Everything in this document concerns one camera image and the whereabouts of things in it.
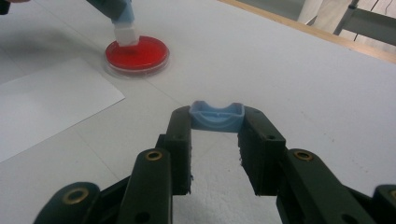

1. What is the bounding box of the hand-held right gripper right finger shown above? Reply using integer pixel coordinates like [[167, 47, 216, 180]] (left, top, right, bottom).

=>
[[237, 105, 287, 197]]

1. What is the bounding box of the blue and white stamp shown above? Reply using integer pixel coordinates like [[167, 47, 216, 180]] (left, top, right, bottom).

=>
[[110, 0, 141, 48]]

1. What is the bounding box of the blue stamp cap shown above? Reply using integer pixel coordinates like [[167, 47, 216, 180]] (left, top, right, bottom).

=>
[[189, 100, 246, 133]]

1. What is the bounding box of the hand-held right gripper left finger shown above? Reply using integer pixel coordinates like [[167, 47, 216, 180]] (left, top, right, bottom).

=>
[[155, 105, 192, 196]]

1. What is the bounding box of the white metal desk frame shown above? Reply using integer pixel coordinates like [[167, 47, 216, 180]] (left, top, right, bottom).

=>
[[332, 0, 396, 47]]

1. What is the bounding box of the white paper sheet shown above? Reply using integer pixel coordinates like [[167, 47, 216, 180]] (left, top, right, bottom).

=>
[[0, 57, 126, 163]]

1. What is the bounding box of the round red ink pad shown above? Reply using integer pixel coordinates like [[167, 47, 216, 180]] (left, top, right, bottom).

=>
[[104, 35, 171, 77]]

